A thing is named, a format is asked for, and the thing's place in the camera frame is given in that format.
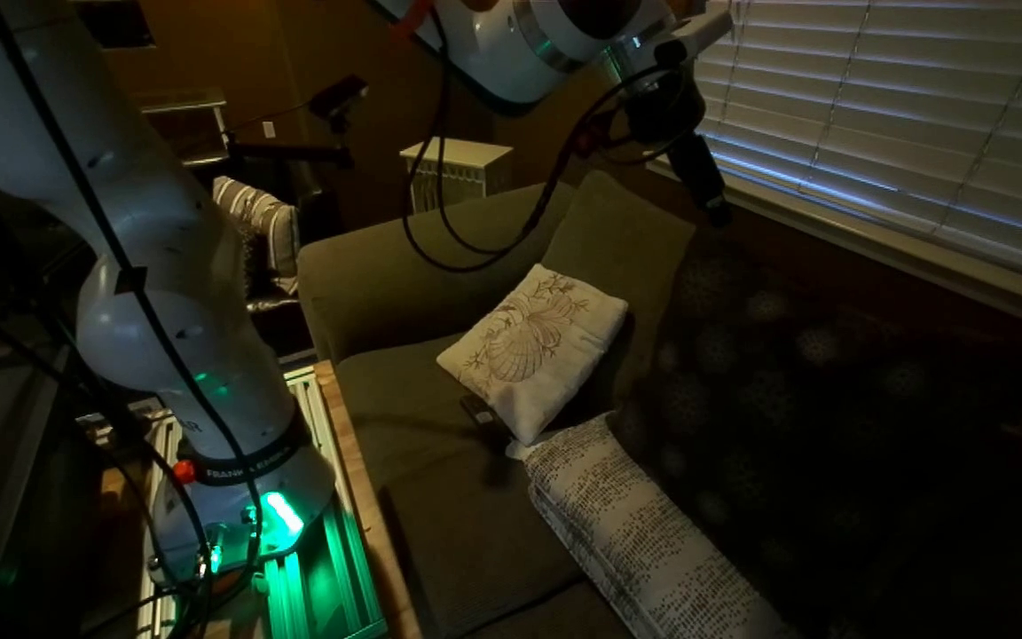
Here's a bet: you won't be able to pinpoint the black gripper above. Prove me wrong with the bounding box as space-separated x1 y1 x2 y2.
624 68 730 220

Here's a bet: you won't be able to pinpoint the black floral pillow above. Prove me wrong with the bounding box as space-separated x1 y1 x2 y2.
611 237 1022 639

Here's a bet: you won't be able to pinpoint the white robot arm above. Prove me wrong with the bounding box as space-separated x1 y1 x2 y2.
0 0 730 563

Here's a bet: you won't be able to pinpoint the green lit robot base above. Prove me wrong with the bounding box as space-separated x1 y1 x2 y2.
135 358 390 639

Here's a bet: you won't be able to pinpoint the white coral print pillow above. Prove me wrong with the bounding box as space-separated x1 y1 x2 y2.
436 262 629 445

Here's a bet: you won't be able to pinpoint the grey white woven pillow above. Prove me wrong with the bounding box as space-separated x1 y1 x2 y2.
521 414 799 639

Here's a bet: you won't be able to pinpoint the white window blinds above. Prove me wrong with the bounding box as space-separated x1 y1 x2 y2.
696 0 1022 271

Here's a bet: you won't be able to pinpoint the olive green sectional sofa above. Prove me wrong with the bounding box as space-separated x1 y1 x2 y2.
301 171 1022 639

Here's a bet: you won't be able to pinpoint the white window sill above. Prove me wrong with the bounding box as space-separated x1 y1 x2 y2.
726 181 1022 320

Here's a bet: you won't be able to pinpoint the white patterned roll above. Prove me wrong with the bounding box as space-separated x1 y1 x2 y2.
212 174 298 274

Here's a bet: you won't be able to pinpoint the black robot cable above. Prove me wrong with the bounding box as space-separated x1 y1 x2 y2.
0 0 694 639

